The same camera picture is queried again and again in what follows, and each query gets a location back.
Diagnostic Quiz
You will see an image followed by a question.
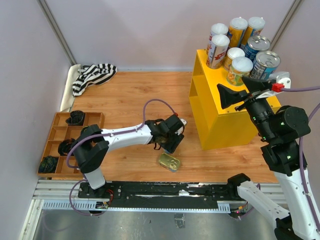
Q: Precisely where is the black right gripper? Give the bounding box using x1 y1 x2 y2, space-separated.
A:
216 75 274 140

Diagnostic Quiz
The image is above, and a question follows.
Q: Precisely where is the yellow can white lid front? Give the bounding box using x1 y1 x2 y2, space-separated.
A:
226 56 253 87

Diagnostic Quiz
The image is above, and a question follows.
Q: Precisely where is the blue can silver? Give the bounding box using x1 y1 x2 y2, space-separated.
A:
243 35 271 61
249 50 281 80

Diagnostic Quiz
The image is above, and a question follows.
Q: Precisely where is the small can white lid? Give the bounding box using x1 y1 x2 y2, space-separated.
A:
223 47 245 72

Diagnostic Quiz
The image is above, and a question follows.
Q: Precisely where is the yellow wooden shelf cabinet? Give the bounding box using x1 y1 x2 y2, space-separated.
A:
188 48 282 151

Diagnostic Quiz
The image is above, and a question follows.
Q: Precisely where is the tall can white lid front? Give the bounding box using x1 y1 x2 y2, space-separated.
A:
206 34 230 69

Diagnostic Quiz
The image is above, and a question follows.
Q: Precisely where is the tall can white lid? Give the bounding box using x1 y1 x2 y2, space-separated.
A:
206 34 230 69
227 17 248 48

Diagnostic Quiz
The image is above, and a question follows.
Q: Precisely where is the red label can white lid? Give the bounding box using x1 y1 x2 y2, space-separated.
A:
206 23 229 53

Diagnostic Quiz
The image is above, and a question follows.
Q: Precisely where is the tall yellow blue can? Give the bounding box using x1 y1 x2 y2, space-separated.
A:
240 16 266 50

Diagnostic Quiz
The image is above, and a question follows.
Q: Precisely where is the gold sardine tin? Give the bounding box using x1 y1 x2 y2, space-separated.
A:
158 153 181 172
155 136 170 145

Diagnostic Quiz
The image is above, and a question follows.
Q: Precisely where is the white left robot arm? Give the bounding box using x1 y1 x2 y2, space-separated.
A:
69 114 187 198

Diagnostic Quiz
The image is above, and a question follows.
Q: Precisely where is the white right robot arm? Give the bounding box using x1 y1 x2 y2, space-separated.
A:
217 72 320 240

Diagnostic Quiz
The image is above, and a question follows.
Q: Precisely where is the black rolled belt top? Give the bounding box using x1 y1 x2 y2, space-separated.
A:
65 110 86 126

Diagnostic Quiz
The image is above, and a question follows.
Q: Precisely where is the black rolled belt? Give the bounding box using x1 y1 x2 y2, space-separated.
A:
58 138 75 156
65 110 86 126

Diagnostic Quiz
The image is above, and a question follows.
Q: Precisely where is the black striped cloth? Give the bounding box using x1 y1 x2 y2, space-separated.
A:
72 63 118 97

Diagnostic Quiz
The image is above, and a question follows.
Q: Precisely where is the black rolled belt middle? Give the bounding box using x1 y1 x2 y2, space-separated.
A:
58 138 75 156

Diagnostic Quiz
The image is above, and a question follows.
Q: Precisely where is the wooden compartment tray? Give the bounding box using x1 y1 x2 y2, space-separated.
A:
37 110 105 179

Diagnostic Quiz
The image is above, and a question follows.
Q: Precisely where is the cream cloth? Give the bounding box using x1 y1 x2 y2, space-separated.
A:
59 64 81 112

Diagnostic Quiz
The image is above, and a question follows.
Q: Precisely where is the green rolled belt bottom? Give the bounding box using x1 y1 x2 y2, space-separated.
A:
38 155 59 174

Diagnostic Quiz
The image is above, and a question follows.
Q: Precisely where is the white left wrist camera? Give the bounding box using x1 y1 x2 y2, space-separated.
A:
177 118 188 135

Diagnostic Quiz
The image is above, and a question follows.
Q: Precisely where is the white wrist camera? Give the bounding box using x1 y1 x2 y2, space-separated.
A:
257 71 292 99
177 118 188 135

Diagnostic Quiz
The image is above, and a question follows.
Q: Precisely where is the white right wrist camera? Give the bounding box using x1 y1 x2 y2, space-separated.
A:
257 71 292 99

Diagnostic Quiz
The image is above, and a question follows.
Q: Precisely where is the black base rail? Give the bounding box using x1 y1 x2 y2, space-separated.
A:
77 181 244 201

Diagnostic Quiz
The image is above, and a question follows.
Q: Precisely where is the aluminium frame post right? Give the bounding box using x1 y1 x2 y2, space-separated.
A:
269 0 304 51

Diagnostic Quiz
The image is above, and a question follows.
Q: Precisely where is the aluminium frame post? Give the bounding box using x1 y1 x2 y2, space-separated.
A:
36 0 77 66
269 0 304 51

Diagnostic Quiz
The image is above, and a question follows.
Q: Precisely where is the aluminium frame post left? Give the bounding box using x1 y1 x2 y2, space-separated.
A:
36 0 77 66

